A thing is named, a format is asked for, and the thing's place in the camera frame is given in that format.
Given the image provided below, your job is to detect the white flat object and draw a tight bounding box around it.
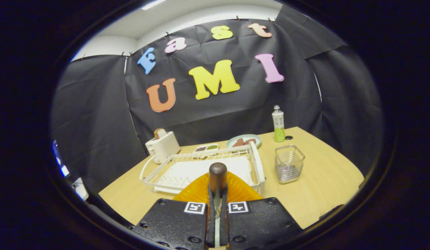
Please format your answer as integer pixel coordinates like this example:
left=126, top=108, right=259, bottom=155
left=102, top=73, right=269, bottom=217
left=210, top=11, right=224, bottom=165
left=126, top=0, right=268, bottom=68
left=72, top=178, right=89, bottom=201

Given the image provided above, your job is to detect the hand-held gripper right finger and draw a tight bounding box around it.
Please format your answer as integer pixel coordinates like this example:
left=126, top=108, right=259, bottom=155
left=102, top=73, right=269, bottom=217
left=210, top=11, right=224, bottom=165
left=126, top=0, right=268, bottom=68
left=220, top=172, right=302, bottom=250

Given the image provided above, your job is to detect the ceiling light panel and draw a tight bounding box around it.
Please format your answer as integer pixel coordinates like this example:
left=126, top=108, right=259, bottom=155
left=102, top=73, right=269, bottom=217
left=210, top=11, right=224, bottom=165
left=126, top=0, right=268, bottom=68
left=142, top=0, right=167, bottom=10

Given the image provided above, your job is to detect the white toaster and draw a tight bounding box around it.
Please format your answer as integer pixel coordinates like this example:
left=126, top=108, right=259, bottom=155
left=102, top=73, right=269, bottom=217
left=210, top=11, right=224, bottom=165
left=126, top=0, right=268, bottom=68
left=145, top=131, right=181, bottom=164

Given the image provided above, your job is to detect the brown handled spoon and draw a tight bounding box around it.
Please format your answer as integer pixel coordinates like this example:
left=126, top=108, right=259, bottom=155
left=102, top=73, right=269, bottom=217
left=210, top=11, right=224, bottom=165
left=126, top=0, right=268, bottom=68
left=209, top=162, right=228, bottom=248

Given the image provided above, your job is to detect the white divided seasoning tray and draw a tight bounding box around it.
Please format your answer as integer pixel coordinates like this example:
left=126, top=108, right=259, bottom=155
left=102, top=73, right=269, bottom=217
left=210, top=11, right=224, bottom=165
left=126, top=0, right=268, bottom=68
left=193, top=143, right=219, bottom=158

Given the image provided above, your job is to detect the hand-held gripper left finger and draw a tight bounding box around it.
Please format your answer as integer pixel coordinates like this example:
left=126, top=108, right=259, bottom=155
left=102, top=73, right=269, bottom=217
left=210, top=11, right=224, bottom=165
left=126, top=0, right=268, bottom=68
left=133, top=172, right=215, bottom=250

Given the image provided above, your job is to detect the pale green plate with meat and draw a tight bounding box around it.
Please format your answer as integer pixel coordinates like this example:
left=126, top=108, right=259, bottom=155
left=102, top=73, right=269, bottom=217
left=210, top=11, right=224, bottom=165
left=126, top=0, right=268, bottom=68
left=226, top=134, right=262, bottom=150

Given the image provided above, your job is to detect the white wire dish rack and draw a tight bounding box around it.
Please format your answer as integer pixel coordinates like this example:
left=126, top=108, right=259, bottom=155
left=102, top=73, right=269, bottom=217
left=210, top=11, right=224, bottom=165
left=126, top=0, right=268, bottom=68
left=140, top=142, right=266, bottom=195

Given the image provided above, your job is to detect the green label drink bottle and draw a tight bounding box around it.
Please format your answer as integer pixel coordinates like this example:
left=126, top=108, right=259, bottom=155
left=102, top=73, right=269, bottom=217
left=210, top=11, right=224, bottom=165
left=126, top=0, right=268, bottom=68
left=272, top=105, right=285, bottom=143

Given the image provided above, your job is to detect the clear wire basket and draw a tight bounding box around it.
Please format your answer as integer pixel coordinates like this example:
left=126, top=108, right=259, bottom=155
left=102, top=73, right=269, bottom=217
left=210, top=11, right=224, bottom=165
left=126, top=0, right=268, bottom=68
left=274, top=144, right=305, bottom=184

